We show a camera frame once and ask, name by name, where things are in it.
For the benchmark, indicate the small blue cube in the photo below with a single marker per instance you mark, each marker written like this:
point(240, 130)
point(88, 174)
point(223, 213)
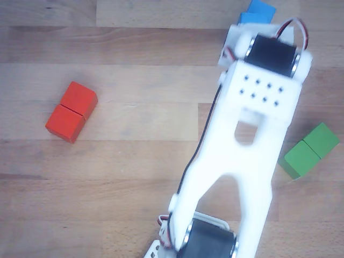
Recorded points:
point(254, 18)

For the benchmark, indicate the long green block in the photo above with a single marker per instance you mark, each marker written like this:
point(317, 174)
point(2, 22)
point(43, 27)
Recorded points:
point(309, 151)

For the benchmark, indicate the long red block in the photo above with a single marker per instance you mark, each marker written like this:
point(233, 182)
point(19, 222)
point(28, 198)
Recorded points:
point(71, 113)

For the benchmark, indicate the long blue block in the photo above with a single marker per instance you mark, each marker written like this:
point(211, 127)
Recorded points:
point(262, 7)

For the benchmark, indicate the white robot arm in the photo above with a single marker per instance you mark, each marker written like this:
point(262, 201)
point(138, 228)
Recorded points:
point(242, 161)

